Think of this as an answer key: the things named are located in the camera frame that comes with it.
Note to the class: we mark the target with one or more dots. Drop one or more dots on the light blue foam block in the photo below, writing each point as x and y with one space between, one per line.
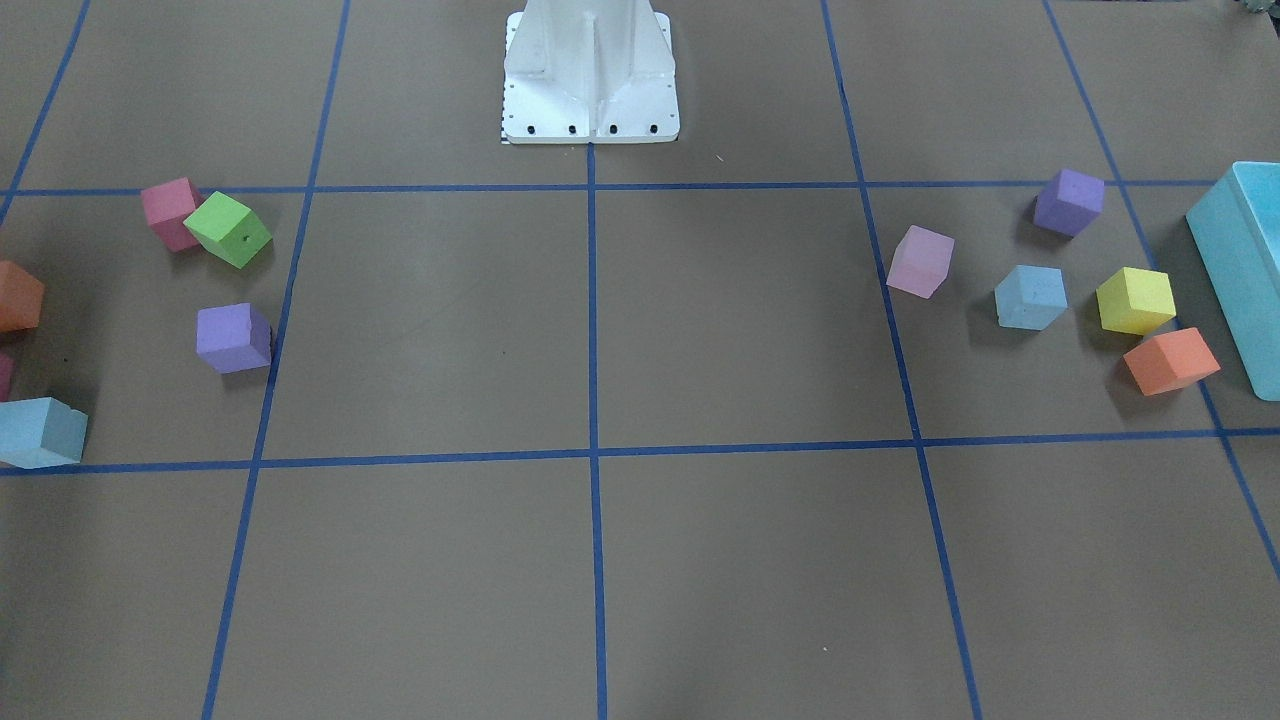
1031 297
41 433

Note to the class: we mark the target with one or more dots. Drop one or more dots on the light pink foam block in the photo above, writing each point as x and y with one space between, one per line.
921 262

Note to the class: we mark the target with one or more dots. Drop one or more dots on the purple foam block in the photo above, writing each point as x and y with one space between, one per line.
233 338
1069 203

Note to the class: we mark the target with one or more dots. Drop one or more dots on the green foam block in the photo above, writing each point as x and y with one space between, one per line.
228 229

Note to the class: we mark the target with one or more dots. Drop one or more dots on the yellow foam block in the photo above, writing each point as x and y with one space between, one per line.
1135 301

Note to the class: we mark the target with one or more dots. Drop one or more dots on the dark pink foam block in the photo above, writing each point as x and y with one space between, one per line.
166 207

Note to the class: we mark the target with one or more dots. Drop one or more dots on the orange foam block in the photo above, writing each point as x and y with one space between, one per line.
22 298
1169 361

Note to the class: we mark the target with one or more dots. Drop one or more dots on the cyan plastic bin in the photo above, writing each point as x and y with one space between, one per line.
1235 225

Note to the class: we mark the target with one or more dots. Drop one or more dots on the magenta foam block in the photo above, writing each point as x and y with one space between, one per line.
7 367

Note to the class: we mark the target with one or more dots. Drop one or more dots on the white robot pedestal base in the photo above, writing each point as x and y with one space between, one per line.
589 72

